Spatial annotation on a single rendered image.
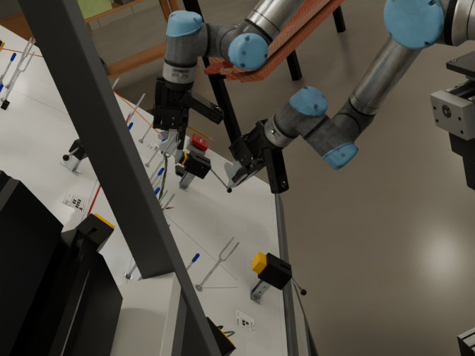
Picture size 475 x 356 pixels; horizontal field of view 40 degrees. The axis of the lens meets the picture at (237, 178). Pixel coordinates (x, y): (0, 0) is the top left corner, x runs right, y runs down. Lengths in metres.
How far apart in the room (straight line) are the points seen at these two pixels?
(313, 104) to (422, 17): 0.35
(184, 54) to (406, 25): 0.50
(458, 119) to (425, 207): 1.75
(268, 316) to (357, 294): 1.49
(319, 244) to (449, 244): 0.63
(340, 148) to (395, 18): 0.36
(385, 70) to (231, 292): 0.58
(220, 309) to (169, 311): 0.77
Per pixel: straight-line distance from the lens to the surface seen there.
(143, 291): 0.63
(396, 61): 1.46
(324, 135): 1.47
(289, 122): 1.49
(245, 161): 1.60
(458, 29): 1.23
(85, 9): 6.55
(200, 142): 1.87
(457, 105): 1.65
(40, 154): 1.46
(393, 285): 2.92
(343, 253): 3.18
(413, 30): 1.24
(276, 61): 4.16
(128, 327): 0.59
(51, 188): 1.38
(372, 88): 1.51
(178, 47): 1.47
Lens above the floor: 1.79
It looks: 25 degrees down
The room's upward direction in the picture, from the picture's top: 19 degrees counter-clockwise
